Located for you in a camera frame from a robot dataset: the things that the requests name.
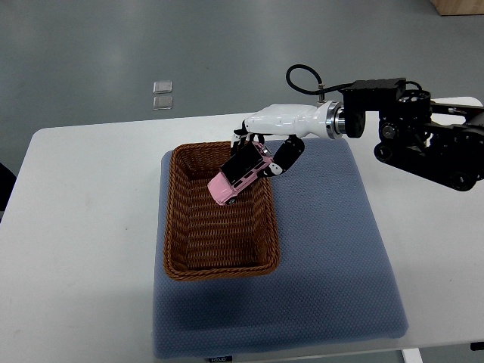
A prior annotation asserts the clear floor plate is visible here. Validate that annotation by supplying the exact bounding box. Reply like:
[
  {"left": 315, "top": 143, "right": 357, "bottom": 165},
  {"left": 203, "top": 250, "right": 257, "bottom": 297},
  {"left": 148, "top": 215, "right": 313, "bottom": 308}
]
[
  {"left": 153, "top": 80, "right": 172, "bottom": 95},
  {"left": 153, "top": 95, "right": 173, "bottom": 110}
]

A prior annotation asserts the white table leg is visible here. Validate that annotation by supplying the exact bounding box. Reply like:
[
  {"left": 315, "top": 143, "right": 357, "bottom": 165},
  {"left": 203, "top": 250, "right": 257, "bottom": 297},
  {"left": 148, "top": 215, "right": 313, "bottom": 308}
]
[{"left": 401, "top": 348, "right": 423, "bottom": 363}]

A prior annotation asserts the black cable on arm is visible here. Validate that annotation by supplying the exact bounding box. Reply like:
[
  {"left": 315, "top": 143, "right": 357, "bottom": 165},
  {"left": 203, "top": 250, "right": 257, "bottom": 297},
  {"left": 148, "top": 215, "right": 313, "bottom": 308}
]
[{"left": 285, "top": 64, "right": 355, "bottom": 104}]

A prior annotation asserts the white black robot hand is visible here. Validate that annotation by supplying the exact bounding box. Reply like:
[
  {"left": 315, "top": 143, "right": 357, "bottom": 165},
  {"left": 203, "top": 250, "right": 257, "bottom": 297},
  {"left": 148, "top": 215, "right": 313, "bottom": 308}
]
[{"left": 231, "top": 101, "right": 346, "bottom": 178}]

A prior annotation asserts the pink toy car black roof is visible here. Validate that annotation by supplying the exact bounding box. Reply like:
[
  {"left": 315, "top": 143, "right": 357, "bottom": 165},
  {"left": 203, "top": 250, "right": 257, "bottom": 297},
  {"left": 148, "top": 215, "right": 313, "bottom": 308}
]
[{"left": 207, "top": 141, "right": 272, "bottom": 206}]

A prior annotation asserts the brown wicker basket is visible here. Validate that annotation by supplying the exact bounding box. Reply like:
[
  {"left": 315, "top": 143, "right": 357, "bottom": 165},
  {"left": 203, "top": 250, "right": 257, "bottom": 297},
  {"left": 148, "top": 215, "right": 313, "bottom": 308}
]
[{"left": 161, "top": 141, "right": 280, "bottom": 281}]

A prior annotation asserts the dark object at left edge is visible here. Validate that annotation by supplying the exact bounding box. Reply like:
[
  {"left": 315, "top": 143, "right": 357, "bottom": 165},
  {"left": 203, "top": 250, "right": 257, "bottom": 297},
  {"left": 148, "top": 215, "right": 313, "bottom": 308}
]
[{"left": 0, "top": 163, "right": 17, "bottom": 217}]

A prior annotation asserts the upper clear floor plate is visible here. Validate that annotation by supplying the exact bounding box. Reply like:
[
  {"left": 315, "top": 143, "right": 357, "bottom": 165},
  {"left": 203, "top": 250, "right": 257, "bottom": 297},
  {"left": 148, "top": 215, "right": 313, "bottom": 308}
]
[{"left": 153, "top": 80, "right": 172, "bottom": 95}]

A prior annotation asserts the wooden box corner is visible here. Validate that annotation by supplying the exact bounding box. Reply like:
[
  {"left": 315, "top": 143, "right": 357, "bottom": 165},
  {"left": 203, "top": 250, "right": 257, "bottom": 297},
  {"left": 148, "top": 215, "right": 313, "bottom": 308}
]
[{"left": 430, "top": 0, "right": 484, "bottom": 16}]

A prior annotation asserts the lower clear floor plate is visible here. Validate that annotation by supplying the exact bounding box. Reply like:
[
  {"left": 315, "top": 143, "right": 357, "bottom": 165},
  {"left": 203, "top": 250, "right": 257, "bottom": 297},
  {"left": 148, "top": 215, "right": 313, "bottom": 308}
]
[{"left": 153, "top": 95, "right": 173, "bottom": 110}]

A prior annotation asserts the blue grey fabric mat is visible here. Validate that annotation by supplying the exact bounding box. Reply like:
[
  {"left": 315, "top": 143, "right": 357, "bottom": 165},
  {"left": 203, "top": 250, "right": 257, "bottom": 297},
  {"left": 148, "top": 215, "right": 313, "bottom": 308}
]
[{"left": 152, "top": 138, "right": 408, "bottom": 359}]

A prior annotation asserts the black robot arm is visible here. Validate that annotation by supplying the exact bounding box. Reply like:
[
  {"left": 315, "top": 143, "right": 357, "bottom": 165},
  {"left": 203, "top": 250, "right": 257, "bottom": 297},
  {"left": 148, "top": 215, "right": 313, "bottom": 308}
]
[{"left": 337, "top": 78, "right": 483, "bottom": 191}]

